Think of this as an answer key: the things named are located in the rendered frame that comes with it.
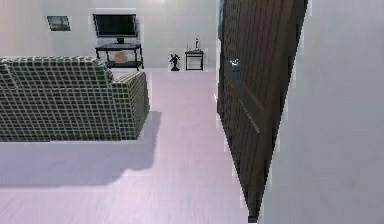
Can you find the small dark house plant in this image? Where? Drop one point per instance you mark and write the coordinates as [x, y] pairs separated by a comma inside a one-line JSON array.
[[174, 62]]

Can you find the small black side table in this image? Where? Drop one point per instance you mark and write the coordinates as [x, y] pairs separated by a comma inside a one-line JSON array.
[[194, 53]]

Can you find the brown wooden room door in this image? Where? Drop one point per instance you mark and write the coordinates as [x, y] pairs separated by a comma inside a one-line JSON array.
[[253, 100]]

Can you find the small red candle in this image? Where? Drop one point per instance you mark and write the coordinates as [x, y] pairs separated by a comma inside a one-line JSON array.
[[187, 47]]

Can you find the white and black statuette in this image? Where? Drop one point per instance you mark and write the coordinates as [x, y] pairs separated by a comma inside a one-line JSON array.
[[197, 43]]

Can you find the brown cardboard box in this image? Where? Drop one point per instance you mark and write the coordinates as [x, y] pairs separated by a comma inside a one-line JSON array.
[[120, 57]]

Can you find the black television stand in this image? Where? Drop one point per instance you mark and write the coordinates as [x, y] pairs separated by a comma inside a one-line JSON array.
[[119, 47]]

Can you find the black television set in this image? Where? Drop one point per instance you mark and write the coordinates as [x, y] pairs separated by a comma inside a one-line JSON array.
[[115, 25]]

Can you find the green checked sofa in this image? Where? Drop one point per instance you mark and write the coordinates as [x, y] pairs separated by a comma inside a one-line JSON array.
[[66, 100]]

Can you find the framed landscape wall picture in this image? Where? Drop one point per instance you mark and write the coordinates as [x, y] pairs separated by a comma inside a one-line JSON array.
[[59, 23]]

